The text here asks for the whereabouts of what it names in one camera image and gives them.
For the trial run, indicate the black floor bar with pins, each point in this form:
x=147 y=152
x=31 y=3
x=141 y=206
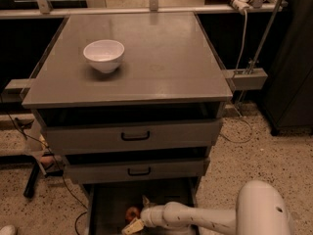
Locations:
x=30 y=186

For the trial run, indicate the grey back rail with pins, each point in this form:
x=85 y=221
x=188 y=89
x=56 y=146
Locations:
x=130 y=9

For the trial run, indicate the red apple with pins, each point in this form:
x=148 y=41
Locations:
x=131 y=213

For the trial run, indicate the grey left side bracket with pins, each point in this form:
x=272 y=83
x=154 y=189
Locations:
x=16 y=90

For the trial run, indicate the top grey drawer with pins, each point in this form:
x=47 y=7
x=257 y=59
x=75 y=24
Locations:
x=94 y=139

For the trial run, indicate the white shoe tip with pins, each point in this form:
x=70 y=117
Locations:
x=8 y=230

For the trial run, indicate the grey bracket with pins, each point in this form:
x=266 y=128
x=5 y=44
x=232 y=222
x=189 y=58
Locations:
x=16 y=90
x=242 y=81

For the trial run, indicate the middle grey drawer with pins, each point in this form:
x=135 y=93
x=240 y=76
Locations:
x=143 y=170

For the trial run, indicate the white ceramic bowl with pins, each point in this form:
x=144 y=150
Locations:
x=104 y=55

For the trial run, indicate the grey right side bracket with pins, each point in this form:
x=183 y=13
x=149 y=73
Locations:
x=242 y=81

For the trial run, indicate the metal diagonal rod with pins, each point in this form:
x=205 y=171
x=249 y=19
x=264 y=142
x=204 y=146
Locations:
x=252 y=63

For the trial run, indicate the bottom open grey drawer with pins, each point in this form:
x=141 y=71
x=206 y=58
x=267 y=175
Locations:
x=109 y=202

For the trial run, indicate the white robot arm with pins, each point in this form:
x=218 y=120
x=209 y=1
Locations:
x=260 y=210

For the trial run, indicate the grey drawer cabinet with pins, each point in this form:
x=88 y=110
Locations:
x=168 y=73

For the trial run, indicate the dark cabinet at right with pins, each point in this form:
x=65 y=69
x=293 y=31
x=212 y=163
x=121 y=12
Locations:
x=287 y=96

